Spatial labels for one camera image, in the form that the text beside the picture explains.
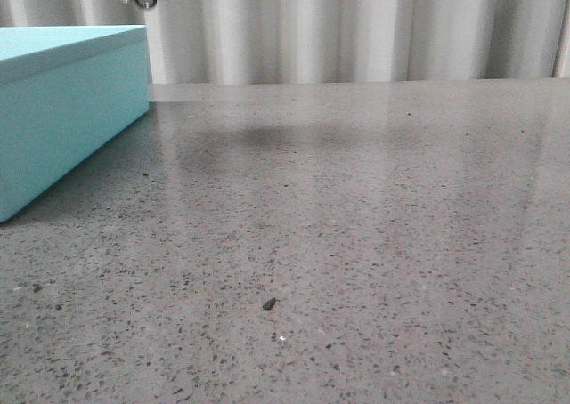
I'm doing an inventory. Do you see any light blue storage box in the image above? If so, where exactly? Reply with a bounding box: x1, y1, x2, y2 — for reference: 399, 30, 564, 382
1, 25, 150, 221

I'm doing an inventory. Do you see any small black debris piece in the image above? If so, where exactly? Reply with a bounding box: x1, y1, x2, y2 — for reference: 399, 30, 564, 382
262, 297, 277, 311

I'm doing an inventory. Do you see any grey pleated curtain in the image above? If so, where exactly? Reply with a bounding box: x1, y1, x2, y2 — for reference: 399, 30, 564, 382
1, 0, 569, 85

